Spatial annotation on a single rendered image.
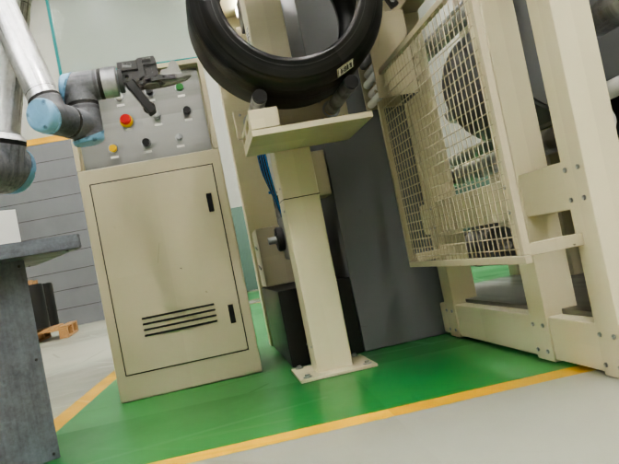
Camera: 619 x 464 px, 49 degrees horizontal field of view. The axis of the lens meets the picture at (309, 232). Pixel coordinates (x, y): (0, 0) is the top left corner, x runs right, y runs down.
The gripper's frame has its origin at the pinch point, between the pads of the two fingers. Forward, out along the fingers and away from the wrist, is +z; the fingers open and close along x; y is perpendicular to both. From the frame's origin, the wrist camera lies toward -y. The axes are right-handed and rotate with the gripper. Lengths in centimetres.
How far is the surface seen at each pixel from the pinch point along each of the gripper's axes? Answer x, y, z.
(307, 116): 25.9, -12.1, 38.5
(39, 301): 630, -56, -202
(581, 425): -83, -100, 58
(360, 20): -13, 6, 52
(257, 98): -8.6, -11.3, 18.5
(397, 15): 21, 17, 76
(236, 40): -12.7, 5.2, 15.2
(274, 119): -8.6, -18.3, 22.4
